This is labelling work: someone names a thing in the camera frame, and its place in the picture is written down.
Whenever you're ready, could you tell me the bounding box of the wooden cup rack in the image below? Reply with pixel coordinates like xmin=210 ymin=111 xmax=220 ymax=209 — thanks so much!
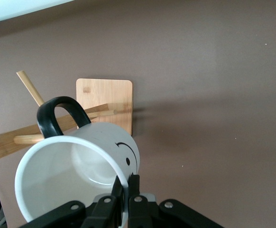
xmin=0 ymin=70 xmax=134 ymax=163

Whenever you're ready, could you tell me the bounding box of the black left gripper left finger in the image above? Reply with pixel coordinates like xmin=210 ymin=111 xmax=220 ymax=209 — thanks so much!
xmin=21 ymin=175 xmax=125 ymax=228

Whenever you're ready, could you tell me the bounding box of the white mug black handle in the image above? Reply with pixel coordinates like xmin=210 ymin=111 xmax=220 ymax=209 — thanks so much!
xmin=14 ymin=96 xmax=142 ymax=224

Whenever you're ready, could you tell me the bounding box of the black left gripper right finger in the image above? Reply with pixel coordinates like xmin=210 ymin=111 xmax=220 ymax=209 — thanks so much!
xmin=128 ymin=174 xmax=224 ymax=228

